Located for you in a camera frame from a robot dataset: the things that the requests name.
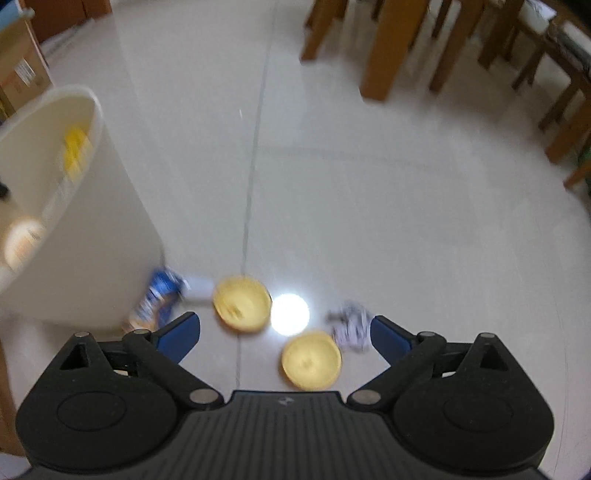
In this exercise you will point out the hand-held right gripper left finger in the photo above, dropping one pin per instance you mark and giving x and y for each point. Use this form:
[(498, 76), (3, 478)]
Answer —
[(180, 334)]

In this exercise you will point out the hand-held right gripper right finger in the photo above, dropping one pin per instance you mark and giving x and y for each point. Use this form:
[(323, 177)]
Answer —
[(390, 339)]

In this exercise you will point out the beige plastic bin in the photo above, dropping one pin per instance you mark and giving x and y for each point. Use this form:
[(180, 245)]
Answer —
[(106, 254)]

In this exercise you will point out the crumpled white printed wrapper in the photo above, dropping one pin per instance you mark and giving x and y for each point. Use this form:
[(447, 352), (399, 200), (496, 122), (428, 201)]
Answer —
[(353, 327)]

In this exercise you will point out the blue orange snack wrapper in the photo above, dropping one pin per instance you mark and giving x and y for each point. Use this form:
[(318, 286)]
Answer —
[(157, 295)]

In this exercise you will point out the orange peel half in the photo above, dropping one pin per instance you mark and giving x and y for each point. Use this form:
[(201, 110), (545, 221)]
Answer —
[(311, 360), (242, 304)]

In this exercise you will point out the thick wooden table leg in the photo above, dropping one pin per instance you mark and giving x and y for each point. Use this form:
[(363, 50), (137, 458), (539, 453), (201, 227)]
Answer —
[(392, 50)]

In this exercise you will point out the wooden chair leg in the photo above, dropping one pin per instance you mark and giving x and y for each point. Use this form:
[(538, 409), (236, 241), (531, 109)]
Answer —
[(455, 46), (323, 27)]

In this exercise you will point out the cardboard box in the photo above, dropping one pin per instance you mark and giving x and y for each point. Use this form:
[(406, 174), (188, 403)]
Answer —
[(23, 69)]

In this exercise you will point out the wooden cabinet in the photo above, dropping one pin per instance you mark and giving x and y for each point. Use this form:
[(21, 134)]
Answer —
[(64, 16)]

